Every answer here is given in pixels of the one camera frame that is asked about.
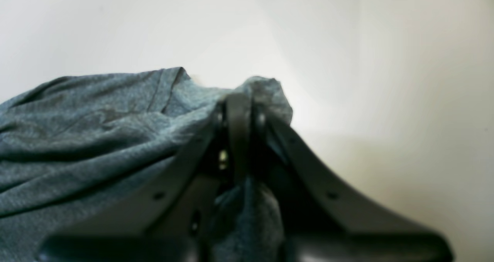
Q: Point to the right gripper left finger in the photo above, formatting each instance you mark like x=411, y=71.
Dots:
x=164, y=221

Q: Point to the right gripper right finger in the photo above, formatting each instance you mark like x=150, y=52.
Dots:
x=324, y=218

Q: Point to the grey t-shirt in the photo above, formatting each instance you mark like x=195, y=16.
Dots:
x=74, y=146

